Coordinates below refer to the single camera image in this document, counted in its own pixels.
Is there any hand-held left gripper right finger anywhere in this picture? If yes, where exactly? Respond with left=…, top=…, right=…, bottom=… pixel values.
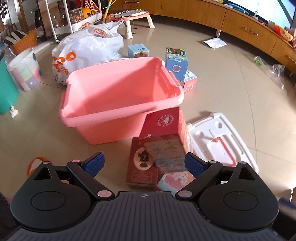
left=175, top=152, right=262, bottom=201

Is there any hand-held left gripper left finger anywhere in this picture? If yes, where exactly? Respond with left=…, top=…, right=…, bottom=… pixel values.
left=28, top=152, right=115, bottom=201

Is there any red gift box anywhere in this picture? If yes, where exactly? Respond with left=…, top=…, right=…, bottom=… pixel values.
left=126, top=107, right=192, bottom=192

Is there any white bin lid pink handle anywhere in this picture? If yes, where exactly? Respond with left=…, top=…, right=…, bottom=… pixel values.
left=187, top=112, right=259, bottom=174

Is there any pink plastic storage bin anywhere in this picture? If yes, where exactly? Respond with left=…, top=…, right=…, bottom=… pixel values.
left=58, top=56, right=185, bottom=145

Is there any pink printed packet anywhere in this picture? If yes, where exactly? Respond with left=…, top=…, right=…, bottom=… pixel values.
left=156, top=171, right=196, bottom=193

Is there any dark red flat box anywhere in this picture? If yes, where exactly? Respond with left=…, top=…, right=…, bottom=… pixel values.
left=143, top=135, right=188, bottom=174

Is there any pink cardboard box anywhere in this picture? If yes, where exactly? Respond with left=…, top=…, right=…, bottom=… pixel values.
left=178, top=70, right=198, bottom=93

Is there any blue bear print box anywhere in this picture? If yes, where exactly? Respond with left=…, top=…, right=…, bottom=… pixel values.
left=165, top=47, right=188, bottom=80

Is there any teal plastic bin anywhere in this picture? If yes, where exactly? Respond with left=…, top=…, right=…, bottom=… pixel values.
left=0, top=57, right=19, bottom=115

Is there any white plastic bag orange print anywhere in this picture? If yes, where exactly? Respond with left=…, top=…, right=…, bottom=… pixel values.
left=51, top=20, right=124, bottom=86

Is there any white pastel patterned bin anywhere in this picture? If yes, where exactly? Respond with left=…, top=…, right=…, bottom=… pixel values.
left=8, top=47, right=43, bottom=91

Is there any small light blue box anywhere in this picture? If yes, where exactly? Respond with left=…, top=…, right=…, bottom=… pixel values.
left=127, top=43, right=149, bottom=58

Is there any white paper sheet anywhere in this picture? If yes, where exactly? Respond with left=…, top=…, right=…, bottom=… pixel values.
left=203, top=37, right=227, bottom=49

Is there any clear plastic bag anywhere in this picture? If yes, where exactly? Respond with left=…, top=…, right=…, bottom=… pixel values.
left=254, top=56, right=287, bottom=88

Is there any orange wicker basket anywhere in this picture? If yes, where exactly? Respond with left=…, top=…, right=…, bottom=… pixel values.
left=10, top=30, right=38, bottom=55

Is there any white rolling cart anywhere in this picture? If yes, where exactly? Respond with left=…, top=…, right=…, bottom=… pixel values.
left=45, top=0, right=103, bottom=43

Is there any wooden cabinet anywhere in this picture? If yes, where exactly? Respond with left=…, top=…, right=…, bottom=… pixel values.
left=148, top=0, right=296, bottom=77

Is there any pink cream kids table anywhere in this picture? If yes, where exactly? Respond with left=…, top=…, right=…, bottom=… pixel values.
left=102, top=9, right=155, bottom=39

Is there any black white striped cloth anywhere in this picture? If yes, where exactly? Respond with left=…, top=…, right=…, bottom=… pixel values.
left=3, top=30, right=28, bottom=47

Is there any red yellow toy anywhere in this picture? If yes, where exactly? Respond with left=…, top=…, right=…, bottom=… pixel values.
left=268, top=21, right=295, bottom=42

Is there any television screen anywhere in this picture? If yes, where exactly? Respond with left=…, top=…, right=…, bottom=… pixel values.
left=222, top=0, right=296, bottom=29

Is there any orange cord loop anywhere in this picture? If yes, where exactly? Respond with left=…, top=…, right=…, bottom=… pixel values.
left=27, top=157, right=47, bottom=178

